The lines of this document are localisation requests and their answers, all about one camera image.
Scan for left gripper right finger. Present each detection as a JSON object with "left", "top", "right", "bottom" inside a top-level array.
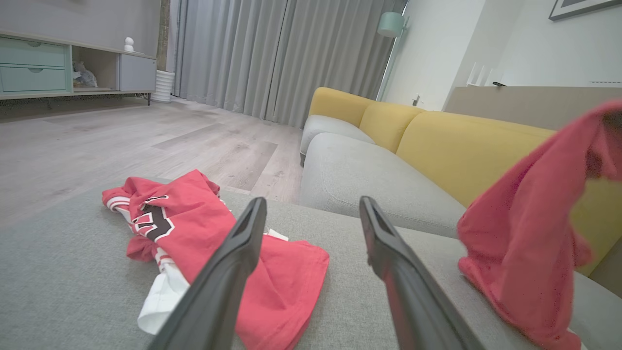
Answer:
[{"left": 359, "top": 195, "right": 486, "bottom": 350}]

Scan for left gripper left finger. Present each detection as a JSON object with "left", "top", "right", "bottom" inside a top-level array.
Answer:
[{"left": 148, "top": 196, "right": 267, "bottom": 350}]

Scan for red and white basketball jersey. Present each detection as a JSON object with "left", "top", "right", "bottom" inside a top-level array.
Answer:
[{"left": 102, "top": 169, "right": 330, "bottom": 350}]

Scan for red shorts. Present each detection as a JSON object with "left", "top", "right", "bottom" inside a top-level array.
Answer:
[{"left": 457, "top": 99, "right": 622, "bottom": 350}]

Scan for grey and yellow sofa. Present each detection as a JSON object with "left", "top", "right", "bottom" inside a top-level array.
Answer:
[{"left": 299, "top": 87, "right": 622, "bottom": 297}]

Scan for white ribbed bin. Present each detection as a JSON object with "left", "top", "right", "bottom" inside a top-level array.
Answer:
[{"left": 151, "top": 70, "right": 175, "bottom": 103}]

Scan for beige counter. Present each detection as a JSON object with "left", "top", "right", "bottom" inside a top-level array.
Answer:
[{"left": 443, "top": 86, "right": 622, "bottom": 132}]

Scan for grey curtain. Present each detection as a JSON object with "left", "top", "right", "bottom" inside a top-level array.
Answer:
[{"left": 168, "top": 0, "right": 408, "bottom": 129}]

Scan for white stand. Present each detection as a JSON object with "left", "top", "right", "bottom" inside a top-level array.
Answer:
[{"left": 466, "top": 62, "right": 504, "bottom": 87}]

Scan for grey plush toy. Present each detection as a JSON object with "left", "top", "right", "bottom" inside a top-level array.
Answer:
[{"left": 73, "top": 61, "right": 99, "bottom": 88}]

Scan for teal floor lamp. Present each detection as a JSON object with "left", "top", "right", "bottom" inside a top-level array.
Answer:
[{"left": 375, "top": 11, "right": 410, "bottom": 102}]

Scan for low cabinet with teal drawers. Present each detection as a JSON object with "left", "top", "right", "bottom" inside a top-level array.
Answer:
[{"left": 0, "top": 30, "right": 157, "bottom": 106}]

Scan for framed picture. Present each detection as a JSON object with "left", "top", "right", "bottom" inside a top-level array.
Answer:
[{"left": 549, "top": 0, "right": 622, "bottom": 22}]

